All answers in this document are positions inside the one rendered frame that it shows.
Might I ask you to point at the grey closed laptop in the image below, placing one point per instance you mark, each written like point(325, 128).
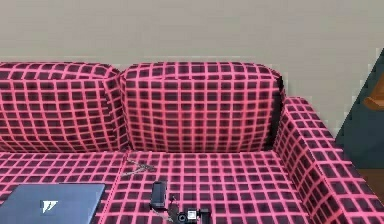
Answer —
point(53, 203)

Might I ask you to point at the red black checked sofa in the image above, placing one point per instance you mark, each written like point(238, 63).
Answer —
point(206, 110)

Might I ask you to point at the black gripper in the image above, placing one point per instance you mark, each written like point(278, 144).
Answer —
point(182, 218)

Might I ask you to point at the black cellphone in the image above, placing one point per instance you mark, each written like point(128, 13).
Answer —
point(158, 195)

